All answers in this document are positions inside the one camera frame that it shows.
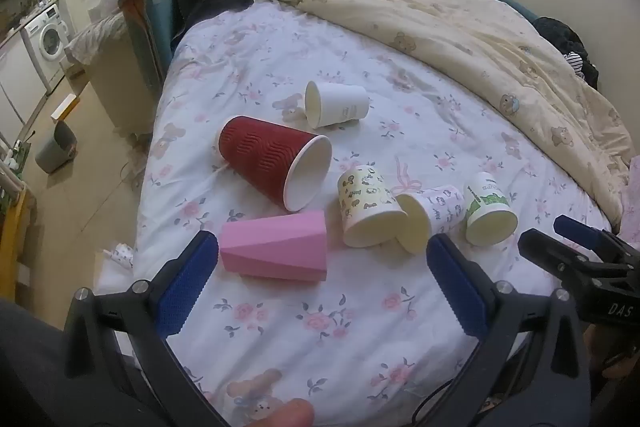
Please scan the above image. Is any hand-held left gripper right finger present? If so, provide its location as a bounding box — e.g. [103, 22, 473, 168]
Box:
[426, 233, 593, 427]

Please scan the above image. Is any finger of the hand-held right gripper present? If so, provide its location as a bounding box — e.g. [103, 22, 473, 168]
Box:
[553, 215, 640, 260]
[517, 229, 593, 280]

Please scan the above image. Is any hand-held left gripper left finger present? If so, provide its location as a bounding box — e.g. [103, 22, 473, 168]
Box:
[62, 229, 226, 427]

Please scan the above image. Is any white green print paper cup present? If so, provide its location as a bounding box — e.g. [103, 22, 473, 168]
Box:
[465, 171, 519, 246]

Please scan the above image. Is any small printed paper cup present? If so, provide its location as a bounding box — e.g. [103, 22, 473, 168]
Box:
[102, 244, 134, 269]

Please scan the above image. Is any white purple print paper cup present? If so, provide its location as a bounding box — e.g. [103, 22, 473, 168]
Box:
[395, 185, 465, 255]

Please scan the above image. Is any pink faceted cup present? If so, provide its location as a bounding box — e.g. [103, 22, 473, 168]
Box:
[220, 209, 329, 283]

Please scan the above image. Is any yellow cartoon print paper cup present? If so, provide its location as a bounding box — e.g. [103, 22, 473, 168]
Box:
[336, 165, 410, 249]

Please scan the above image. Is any red ribbed paper cup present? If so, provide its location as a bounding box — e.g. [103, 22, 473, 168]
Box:
[218, 115, 333, 213]

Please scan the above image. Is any plain white paper cup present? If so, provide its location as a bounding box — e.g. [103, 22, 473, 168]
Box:
[304, 80, 370, 130]

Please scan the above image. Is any person's left hand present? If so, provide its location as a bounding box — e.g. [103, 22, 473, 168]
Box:
[261, 398, 316, 427]

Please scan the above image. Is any floral bed sheet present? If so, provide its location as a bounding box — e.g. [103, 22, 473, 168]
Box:
[132, 0, 621, 427]

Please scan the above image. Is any black striped clothing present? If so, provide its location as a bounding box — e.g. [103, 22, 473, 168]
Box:
[532, 16, 600, 90]

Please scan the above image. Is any grey trash bin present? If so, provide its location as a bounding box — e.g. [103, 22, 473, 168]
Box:
[34, 119, 78, 174]

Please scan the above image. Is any beige bedside cabinet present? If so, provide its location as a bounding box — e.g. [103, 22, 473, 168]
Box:
[67, 14, 166, 135]

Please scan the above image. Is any small white box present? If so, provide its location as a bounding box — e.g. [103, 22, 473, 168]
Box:
[50, 94, 82, 122]

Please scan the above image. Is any cream bear print quilt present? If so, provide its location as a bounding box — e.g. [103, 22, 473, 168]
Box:
[247, 0, 640, 233]

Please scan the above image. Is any white low cabinet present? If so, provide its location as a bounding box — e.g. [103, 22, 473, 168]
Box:
[0, 27, 51, 142]

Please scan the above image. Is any white washing machine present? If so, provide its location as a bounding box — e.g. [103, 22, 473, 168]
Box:
[20, 2, 72, 88]

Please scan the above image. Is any black cable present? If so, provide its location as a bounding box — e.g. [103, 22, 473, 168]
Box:
[411, 369, 481, 427]

